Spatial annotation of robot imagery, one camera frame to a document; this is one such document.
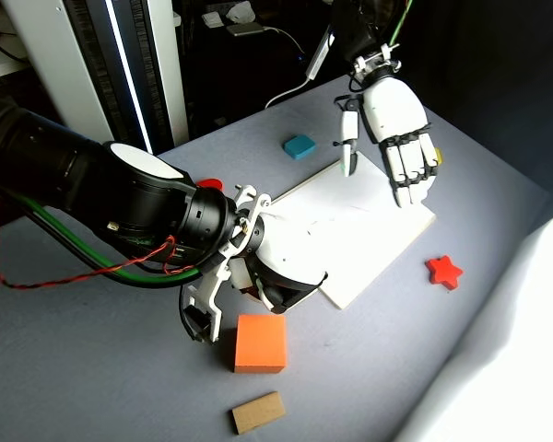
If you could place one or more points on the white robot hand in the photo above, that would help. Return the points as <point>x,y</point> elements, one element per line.
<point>391,108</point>
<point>290,262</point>

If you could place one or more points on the white drawing board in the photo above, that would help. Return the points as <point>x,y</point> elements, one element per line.
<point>364,230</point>

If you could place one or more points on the yellow block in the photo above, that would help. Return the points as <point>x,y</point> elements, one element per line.
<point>438,156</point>

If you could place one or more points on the orange cube block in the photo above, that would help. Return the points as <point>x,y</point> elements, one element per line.
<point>260,343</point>

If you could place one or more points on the white usb hub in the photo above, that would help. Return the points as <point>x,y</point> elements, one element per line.
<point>319,57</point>

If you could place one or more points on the teal rounded block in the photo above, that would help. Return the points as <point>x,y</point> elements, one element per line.
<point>299,146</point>

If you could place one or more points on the red heart block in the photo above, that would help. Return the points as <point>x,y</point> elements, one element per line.
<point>210,183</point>

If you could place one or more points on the red star block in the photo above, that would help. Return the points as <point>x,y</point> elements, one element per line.
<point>442,271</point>

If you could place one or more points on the brown rectangular block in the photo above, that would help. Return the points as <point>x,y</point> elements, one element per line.
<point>258,412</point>

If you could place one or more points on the silver flat device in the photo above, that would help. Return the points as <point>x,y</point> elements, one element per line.
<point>244,29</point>

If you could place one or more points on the white crumpled object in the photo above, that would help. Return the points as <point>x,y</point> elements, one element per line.
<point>240,12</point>

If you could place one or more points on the grey table cloth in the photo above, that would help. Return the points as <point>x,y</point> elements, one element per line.
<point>120,368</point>

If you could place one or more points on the white power adapter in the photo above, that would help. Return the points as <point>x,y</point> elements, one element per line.
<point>211,19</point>

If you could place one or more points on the white backdrop sheet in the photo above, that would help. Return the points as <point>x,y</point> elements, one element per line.
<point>511,345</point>

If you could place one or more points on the white cabinet with light strip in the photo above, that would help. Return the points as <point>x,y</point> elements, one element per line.
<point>55,60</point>

